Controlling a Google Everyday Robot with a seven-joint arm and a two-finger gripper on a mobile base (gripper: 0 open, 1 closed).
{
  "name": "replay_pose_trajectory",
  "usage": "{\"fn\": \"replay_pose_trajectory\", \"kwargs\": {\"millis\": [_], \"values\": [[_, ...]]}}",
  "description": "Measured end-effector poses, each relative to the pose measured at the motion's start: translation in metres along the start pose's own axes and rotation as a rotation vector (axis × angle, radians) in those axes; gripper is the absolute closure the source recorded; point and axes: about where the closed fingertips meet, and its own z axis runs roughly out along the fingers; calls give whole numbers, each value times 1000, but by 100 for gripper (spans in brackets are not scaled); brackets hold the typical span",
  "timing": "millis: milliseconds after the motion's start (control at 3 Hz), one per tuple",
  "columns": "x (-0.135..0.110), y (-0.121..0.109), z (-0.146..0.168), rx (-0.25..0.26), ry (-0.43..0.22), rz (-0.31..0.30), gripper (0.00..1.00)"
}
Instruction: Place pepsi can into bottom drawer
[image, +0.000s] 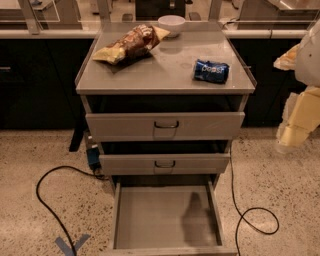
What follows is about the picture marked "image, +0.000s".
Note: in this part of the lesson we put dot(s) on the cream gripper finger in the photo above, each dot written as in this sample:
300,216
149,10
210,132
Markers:
301,116
287,61

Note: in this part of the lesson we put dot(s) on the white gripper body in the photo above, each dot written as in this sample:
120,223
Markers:
309,63

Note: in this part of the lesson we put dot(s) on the blue pepsi can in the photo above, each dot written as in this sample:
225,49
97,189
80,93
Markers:
210,71

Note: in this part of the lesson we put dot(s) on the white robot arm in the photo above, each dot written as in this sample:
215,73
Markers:
301,114

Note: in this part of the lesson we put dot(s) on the grey top drawer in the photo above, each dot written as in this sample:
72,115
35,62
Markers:
164,126

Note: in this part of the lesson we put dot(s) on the grey metal drawer cabinet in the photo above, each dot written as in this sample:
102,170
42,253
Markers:
162,82

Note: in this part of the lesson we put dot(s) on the grey middle drawer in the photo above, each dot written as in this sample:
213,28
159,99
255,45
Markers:
164,164

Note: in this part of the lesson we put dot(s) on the grey open bottom drawer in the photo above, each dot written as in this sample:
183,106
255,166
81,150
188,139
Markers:
166,220

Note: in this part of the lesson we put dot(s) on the white bowl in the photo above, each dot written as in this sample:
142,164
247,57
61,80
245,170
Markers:
173,23

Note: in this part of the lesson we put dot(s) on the brown yellow chip bag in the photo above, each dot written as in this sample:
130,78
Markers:
136,43

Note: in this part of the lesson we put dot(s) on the blue power adapter box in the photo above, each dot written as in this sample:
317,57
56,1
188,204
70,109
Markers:
93,158

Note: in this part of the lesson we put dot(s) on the dark counter cabinet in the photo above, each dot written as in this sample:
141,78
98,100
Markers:
37,89

